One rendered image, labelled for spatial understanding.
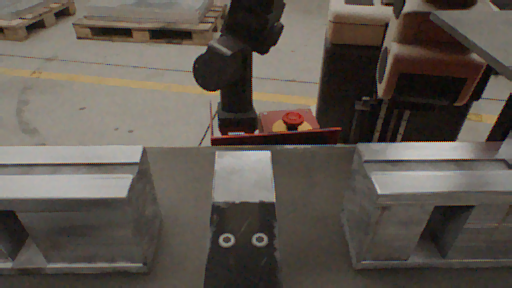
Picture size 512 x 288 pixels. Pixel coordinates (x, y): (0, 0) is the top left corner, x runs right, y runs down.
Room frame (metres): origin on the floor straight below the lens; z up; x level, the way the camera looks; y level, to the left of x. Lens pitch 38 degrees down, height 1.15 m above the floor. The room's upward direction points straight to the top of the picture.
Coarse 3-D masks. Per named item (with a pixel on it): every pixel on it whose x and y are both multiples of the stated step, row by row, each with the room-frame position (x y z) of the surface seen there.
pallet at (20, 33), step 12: (60, 0) 3.65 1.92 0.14; (36, 12) 3.27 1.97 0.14; (48, 12) 3.33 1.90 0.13; (60, 12) 3.64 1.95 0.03; (72, 12) 3.63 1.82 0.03; (0, 24) 2.97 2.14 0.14; (12, 24) 2.95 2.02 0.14; (24, 24) 3.03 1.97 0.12; (36, 24) 3.27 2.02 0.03; (48, 24) 3.28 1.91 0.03; (0, 36) 2.99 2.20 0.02; (12, 36) 2.95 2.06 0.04; (24, 36) 2.98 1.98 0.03
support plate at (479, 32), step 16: (432, 16) 0.47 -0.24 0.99; (448, 16) 0.46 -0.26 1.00; (464, 16) 0.46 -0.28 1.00; (480, 16) 0.46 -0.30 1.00; (496, 16) 0.46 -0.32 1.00; (464, 32) 0.40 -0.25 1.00; (480, 32) 0.40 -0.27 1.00; (496, 32) 0.40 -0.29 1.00; (480, 48) 0.36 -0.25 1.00; (496, 48) 0.35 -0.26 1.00; (496, 64) 0.32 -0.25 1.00
